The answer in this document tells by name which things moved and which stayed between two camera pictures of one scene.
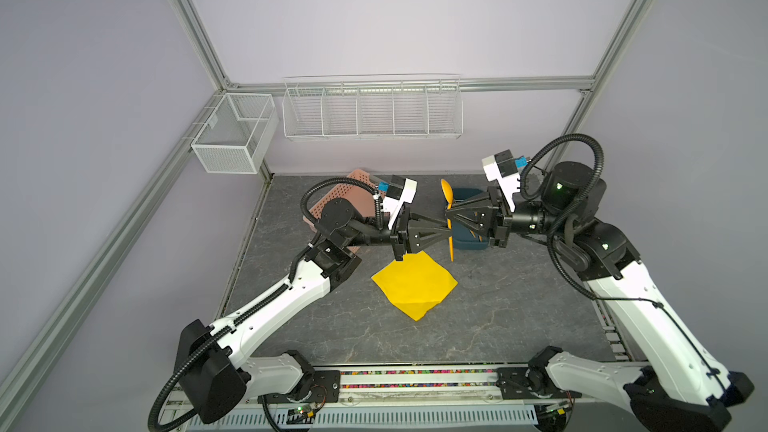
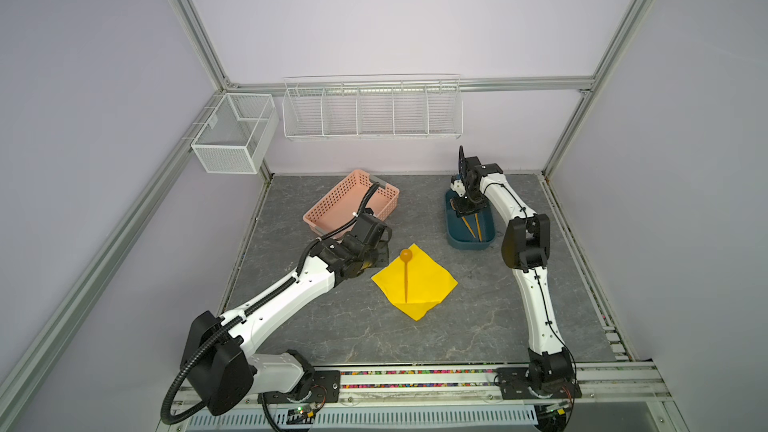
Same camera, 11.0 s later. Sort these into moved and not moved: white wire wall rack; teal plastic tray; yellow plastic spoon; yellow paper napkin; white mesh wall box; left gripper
Moved: yellow plastic spoon; left gripper
Not moved: white mesh wall box; yellow paper napkin; teal plastic tray; white wire wall rack
